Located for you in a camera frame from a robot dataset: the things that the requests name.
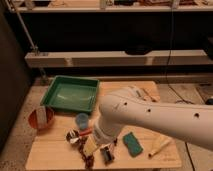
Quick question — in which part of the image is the dark red grape bunch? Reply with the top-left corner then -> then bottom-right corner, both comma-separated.
78,137 -> 94,170

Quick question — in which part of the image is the black binder clip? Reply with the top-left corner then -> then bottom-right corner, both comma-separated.
100,146 -> 115,164

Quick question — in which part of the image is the green plastic tray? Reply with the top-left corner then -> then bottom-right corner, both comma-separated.
41,75 -> 99,114

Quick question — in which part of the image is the shiny metal measuring cup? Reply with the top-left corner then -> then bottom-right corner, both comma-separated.
66,130 -> 80,144

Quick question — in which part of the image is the orange bowl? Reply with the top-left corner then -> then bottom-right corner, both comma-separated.
28,106 -> 54,130

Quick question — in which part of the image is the green sponge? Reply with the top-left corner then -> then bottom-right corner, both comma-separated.
123,132 -> 143,157

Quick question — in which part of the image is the metal shelf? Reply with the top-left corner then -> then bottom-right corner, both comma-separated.
4,0 -> 213,68

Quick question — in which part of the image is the orange carrot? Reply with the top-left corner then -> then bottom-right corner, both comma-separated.
79,128 -> 93,136

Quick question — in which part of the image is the white sponge block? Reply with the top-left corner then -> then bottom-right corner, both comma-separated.
36,106 -> 47,128

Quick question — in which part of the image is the black cable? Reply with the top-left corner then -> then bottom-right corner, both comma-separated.
165,6 -> 198,104

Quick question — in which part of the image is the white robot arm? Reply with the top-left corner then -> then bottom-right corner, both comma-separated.
83,86 -> 213,157

